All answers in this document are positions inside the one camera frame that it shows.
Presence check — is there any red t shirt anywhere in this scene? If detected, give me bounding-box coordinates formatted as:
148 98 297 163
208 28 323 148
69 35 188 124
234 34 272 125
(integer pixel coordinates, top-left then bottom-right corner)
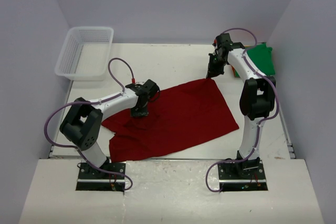
102 79 239 162

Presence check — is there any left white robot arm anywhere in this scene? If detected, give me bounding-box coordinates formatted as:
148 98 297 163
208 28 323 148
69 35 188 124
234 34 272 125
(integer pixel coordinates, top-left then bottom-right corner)
60 79 160 178

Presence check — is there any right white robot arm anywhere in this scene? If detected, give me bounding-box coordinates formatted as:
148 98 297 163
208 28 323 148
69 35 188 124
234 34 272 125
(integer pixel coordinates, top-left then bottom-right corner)
206 32 276 178

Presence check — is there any green folded t shirt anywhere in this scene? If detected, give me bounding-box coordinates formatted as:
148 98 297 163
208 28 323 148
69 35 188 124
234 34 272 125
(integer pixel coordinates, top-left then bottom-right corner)
247 43 276 76

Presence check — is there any white plastic basket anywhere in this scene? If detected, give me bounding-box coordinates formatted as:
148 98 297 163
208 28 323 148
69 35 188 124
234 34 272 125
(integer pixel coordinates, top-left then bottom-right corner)
55 26 114 81

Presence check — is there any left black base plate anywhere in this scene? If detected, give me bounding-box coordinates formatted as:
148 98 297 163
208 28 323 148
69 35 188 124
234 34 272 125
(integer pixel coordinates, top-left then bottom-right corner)
76 162 125 192

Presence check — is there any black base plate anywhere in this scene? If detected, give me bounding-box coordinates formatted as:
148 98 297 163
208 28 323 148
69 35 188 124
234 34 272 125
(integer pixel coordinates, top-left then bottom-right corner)
217 158 268 192
76 162 125 192

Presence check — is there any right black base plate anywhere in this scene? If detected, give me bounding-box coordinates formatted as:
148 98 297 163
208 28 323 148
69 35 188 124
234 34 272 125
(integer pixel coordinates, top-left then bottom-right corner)
217 158 268 192

